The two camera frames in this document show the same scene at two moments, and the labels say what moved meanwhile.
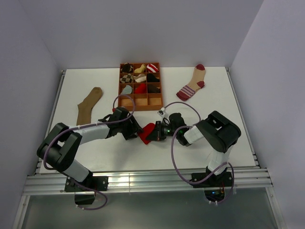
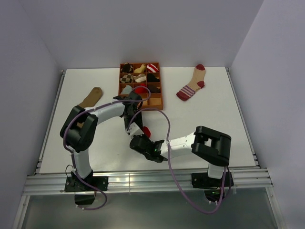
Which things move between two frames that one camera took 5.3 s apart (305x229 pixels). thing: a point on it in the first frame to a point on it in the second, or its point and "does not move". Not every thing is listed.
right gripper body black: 163,130 to 145,136
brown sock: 84,112 does not move
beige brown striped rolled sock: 140,78 does not move
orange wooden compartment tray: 142,81 does not move
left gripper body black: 127,128 to 127,118
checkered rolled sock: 127,78 does not move
